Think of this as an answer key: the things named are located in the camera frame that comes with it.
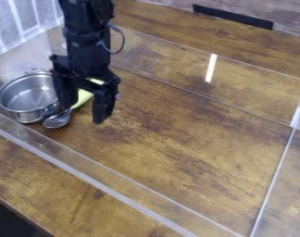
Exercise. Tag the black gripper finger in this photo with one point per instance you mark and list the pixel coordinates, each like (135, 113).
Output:
(67, 88)
(104, 103)

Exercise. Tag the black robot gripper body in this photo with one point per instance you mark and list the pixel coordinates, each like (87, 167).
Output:
(87, 61)

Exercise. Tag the green handled metal spoon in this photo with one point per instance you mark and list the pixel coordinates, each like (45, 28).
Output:
(61, 119)

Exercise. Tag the small stainless steel pot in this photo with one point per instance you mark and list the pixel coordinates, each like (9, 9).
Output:
(29, 97)

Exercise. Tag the clear acrylic front barrier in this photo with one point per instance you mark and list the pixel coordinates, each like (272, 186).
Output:
(131, 192)

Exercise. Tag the clear acrylic barrier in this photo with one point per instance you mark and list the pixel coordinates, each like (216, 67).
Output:
(131, 192)
(279, 216)

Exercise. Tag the black strip on table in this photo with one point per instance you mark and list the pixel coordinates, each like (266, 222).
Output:
(223, 14)

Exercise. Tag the clear acrylic right barrier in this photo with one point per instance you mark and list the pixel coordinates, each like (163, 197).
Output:
(279, 216)

